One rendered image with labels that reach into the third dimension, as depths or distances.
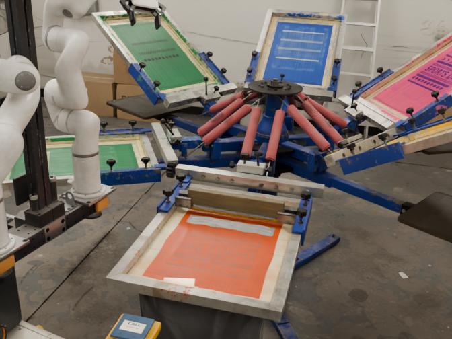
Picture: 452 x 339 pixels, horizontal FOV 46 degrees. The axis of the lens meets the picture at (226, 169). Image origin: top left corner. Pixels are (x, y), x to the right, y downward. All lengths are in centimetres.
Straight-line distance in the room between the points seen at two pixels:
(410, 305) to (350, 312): 40
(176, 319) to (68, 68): 92
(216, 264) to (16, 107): 86
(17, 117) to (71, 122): 37
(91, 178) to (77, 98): 31
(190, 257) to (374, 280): 195
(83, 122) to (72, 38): 29
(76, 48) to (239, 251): 92
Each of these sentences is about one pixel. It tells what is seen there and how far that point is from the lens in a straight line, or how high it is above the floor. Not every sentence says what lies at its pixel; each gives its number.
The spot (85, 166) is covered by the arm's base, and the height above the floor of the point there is 126.
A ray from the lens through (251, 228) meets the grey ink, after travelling 214.
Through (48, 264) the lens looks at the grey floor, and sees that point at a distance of 375.
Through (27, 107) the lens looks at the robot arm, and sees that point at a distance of 158.
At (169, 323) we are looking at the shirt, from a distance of 195.
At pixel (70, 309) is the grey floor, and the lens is 332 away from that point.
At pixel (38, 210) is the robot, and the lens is 185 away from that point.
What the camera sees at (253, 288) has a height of 95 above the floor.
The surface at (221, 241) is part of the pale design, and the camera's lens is 205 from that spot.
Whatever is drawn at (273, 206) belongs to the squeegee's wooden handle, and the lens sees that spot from 214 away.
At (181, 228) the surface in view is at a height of 95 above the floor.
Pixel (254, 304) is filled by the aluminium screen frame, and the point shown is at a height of 99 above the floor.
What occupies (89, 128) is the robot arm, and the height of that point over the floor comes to 140.
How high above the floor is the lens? 202
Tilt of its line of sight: 24 degrees down
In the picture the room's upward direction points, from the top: 2 degrees clockwise
